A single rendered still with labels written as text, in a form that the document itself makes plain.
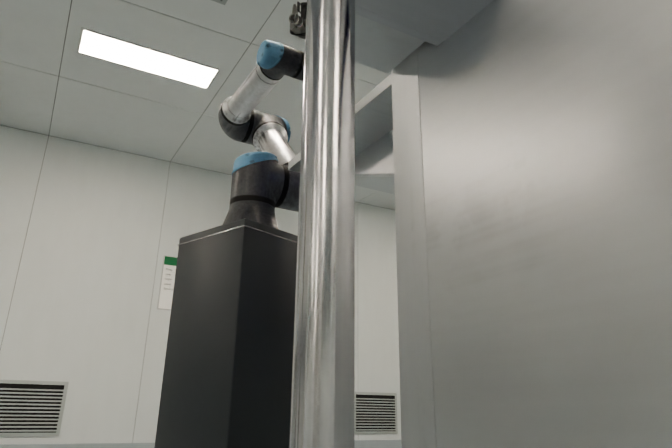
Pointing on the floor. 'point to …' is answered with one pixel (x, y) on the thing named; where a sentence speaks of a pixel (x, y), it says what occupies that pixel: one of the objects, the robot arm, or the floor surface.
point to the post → (412, 262)
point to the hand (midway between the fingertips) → (300, 24)
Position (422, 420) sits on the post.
